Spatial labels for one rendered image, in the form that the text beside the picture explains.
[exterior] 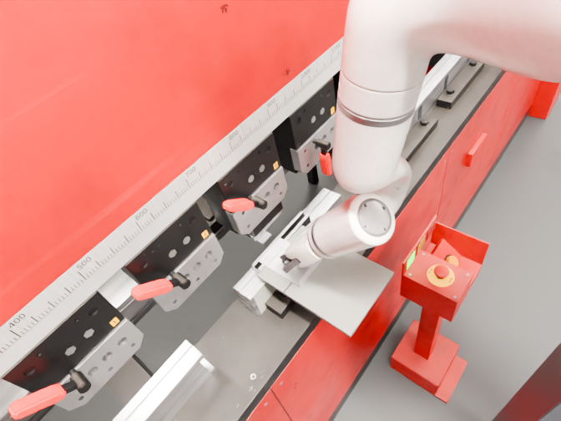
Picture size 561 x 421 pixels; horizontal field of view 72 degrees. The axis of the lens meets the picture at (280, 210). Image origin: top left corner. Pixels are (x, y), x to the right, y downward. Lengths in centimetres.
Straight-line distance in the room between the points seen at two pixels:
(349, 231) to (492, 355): 144
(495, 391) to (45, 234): 173
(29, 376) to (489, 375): 167
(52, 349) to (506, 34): 63
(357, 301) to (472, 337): 116
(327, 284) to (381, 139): 51
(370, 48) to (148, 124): 31
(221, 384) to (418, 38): 83
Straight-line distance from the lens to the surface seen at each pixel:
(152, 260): 65
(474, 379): 191
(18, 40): 48
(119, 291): 110
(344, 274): 91
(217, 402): 99
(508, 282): 216
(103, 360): 72
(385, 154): 48
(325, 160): 86
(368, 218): 60
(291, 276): 92
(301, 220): 102
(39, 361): 65
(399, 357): 177
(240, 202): 68
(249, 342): 101
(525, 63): 34
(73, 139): 52
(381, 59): 40
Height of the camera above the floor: 178
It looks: 48 degrees down
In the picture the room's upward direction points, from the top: 16 degrees counter-clockwise
